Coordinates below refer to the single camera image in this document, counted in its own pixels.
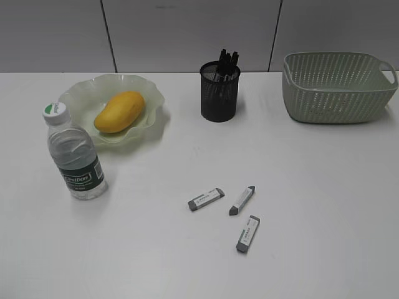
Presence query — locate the grey white eraser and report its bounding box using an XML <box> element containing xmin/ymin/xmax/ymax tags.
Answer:
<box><xmin>188</xmin><ymin>188</ymin><xmax>224</xmax><ymax>211</ymax></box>
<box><xmin>236</xmin><ymin>215</ymin><xmax>261</xmax><ymax>254</ymax></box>
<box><xmin>229</xmin><ymin>186</ymin><xmax>255</xmax><ymax>216</ymax></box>

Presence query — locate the black marker pen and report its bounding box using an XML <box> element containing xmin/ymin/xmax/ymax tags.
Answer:
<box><xmin>231</xmin><ymin>51</ymin><xmax>239</xmax><ymax>74</ymax></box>
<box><xmin>216</xmin><ymin>49</ymin><xmax>228</xmax><ymax>77</ymax></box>
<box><xmin>224</xmin><ymin>52</ymin><xmax>234</xmax><ymax>80</ymax></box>

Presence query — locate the yellow mango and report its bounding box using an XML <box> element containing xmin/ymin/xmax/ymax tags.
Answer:
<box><xmin>94</xmin><ymin>91</ymin><xmax>145</xmax><ymax>133</ymax></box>

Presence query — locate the clear water bottle green label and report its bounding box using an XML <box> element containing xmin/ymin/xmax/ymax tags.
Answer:
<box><xmin>42</xmin><ymin>102</ymin><xmax>107</xmax><ymax>200</ymax></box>

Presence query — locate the black mesh pen holder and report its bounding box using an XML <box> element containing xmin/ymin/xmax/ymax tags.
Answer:
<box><xmin>199</xmin><ymin>61</ymin><xmax>241</xmax><ymax>123</ymax></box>

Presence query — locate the frosted green wavy plate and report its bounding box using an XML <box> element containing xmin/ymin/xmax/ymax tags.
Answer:
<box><xmin>59</xmin><ymin>74</ymin><xmax>165</xmax><ymax>146</ymax></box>

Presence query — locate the light green plastic basket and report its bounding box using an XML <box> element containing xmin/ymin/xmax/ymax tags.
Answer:
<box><xmin>282</xmin><ymin>52</ymin><xmax>398</xmax><ymax>124</ymax></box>

